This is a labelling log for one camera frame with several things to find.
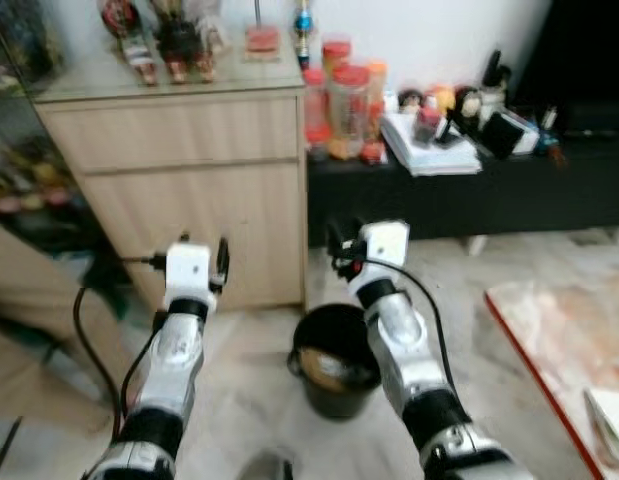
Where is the crumpled brown rubbish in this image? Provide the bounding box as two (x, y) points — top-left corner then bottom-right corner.
(302, 345), (368, 393)

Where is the light wooden drawer cabinet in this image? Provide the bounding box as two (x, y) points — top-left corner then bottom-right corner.
(33, 68), (310, 313)

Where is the small red container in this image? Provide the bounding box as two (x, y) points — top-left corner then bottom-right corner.
(361, 140), (386, 166)

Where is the white book stack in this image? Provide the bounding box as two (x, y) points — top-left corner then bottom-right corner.
(381, 112), (482, 178)

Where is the slim red lid jar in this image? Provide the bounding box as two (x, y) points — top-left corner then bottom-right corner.
(302, 68), (331, 157)

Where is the wide red lid jar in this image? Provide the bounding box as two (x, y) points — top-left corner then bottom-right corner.
(329, 63), (373, 160)

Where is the black low tv bench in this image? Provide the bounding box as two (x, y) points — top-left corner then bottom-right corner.
(306, 128), (619, 256)

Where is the small brown haired doll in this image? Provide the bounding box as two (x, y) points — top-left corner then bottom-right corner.
(399, 88), (426, 114)

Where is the orange lid jar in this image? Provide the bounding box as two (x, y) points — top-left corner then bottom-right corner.
(367, 60), (389, 113)

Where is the small yellow doll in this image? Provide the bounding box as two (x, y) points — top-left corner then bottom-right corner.
(429, 85), (456, 112)

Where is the short red lid jar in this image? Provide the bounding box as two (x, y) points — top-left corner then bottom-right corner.
(322, 40), (352, 76)

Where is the black haired doll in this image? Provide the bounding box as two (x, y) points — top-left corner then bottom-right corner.
(454, 88), (486, 127)

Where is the grey robot knee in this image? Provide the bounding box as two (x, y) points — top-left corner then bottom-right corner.
(239, 452), (295, 480)

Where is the black square device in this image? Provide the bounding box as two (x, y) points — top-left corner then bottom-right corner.
(479, 110), (526, 162)

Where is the blue slim bottle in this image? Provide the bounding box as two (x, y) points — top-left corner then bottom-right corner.
(292, 0), (316, 69)

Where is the pink ornament on rod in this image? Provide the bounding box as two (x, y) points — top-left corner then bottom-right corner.
(244, 0), (283, 61)

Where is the dark figurine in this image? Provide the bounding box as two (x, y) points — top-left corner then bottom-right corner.
(154, 0), (203, 84)

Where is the pale figurine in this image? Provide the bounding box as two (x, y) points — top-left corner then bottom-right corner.
(194, 0), (232, 81)

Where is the glass display cabinet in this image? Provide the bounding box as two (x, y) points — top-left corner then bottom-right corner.
(0, 0), (130, 326)

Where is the white small box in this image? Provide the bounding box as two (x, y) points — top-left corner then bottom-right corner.
(511, 110), (542, 157)

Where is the red and white figurine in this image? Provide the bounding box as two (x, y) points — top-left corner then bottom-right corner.
(99, 0), (157, 87)

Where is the pink marble coffee table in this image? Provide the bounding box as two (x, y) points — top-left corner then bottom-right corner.
(485, 268), (619, 480)

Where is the white folded paper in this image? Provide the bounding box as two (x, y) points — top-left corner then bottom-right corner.
(583, 387), (619, 473)

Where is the black television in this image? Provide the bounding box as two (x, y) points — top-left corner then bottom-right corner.
(511, 0), (619, 136)

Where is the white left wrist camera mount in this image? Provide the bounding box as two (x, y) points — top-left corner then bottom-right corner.
(163, 240), (216, 309)

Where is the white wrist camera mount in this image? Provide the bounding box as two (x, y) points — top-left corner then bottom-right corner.
(163, 240), (216, 309)
(347, 221), (411, 293)

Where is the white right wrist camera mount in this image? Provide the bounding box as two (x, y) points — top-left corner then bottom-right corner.
(347, 221), (411, 293)

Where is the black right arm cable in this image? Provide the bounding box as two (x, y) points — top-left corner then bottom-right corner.
(389, 262), (450, 396)

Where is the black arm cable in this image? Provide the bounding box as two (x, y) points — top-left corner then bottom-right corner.
(389, 262), (450, 396)
(74, 255), (170, 441)

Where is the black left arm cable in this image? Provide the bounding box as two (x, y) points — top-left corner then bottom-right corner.
(74, 255), (170, 441)

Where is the black cordless handset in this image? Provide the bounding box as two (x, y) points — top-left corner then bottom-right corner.
(482, 48), (513, 102)

